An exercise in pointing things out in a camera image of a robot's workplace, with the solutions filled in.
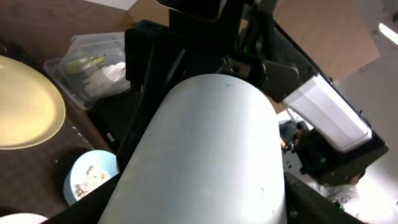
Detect dark brown serving tray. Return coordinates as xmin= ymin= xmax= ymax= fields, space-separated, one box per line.
xmin=1 ymin=97 xmax=109 ymax=218

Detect light blue bowl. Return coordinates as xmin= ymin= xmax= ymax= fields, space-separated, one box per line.
xmin=63 ymin=150 xmax=119 ymax=206

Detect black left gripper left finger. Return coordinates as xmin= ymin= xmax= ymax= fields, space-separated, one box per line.
xmin=43 ymin=174 xmax=121 ymax=224

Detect green snack wrapper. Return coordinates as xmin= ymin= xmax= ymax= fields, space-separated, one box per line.
xmin=65 ymin=55 xmax=105 ymax=73

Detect clear plastic waste bin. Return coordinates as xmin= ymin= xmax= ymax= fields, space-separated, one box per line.
xmin=44 ymin=32 xmax=130 ymax=110

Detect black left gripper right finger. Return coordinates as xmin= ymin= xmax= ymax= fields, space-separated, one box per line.
xmin=284 ymin=172 xmax=363 ymax=224

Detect white paper napkin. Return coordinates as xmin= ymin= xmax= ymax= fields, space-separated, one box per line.
xmin=101 ymin=62 xmax=126 ymax=82

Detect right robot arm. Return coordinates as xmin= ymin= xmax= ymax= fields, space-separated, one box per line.
xmin=117 ymin=1 xmax=389 ymax=185

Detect black food waste tray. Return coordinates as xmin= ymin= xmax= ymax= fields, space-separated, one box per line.
xmin=88 ymin=91 xmax=140 ymax=153

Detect yellow round plate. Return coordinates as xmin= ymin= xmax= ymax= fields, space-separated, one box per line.
xmin=1 ymin=56 xmax=66 ymax=150

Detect pink bowl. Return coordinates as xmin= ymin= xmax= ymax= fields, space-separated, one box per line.
xmin=1 ymin=213 xmax=48 ymax=224

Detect brown cardboard board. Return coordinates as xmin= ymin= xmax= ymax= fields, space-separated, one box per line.
xmin=273 ymin=0 xmax=380 ymax=80

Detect white cup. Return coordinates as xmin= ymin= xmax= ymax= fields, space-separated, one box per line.
xmin=99 ymin=74 xmax=287 ymax=224

